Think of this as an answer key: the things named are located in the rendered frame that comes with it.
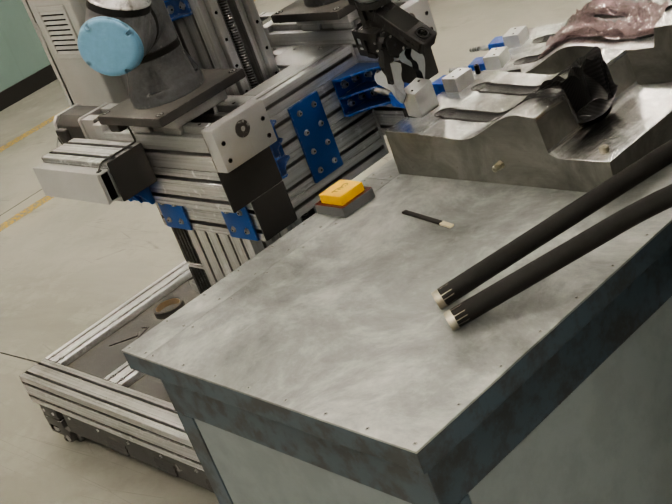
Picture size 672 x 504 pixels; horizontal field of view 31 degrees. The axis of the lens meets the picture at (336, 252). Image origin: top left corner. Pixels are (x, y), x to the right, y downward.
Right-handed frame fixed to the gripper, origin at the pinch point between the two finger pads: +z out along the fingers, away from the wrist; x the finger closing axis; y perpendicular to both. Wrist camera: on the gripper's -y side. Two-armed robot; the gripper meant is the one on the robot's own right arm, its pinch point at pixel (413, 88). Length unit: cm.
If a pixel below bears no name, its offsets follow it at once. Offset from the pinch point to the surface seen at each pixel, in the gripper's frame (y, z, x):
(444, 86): 0.7, 5.0, -8.0
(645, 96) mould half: -40.2, 4.2, -13.7
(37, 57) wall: 521, 175, -165
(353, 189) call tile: 0.2, 7.7, 21.2
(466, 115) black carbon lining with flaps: -10.9, 4.3, -0.4
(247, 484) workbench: -13, 27, 73
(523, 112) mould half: -31.5, -5.0, 6.6
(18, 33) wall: 523, 156, -163
